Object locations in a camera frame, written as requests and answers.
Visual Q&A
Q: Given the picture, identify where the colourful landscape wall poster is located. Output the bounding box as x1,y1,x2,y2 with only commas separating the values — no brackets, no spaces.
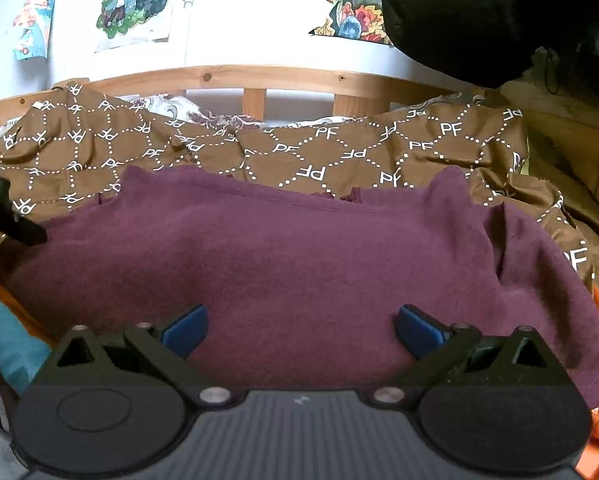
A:
307,0,396,47

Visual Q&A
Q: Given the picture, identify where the blond cartoon figure wall poster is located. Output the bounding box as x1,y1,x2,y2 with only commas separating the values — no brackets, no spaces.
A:
94,0,181,54

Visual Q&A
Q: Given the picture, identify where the brown patterned blanket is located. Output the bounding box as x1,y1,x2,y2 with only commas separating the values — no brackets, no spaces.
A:
0,81,595,291

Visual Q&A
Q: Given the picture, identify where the colourful printed blanket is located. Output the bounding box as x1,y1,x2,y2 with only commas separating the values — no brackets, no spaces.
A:
0,252,599,480

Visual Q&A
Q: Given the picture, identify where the purple long-sleeve shirt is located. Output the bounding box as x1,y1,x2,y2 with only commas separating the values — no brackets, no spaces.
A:
2,165,599,409

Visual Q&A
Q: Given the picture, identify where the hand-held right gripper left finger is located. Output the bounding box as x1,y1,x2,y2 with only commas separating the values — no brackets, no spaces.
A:
47,304,235,407

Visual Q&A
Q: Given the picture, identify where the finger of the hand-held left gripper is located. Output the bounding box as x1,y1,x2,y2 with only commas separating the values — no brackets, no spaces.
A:
0,171,49,247

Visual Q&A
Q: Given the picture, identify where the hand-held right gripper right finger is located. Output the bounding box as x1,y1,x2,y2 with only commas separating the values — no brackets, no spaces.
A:
367,304,563,406

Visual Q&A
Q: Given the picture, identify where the blue and orange wall poster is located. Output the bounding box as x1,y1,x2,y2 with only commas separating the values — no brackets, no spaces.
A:
12,0,59,62

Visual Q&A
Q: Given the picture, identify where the wooden bed frame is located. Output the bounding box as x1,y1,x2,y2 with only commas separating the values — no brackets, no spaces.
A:
0,64,599,221

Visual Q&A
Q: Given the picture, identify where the black puffy jacket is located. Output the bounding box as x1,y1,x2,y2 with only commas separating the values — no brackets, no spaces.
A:
381,0,599,92

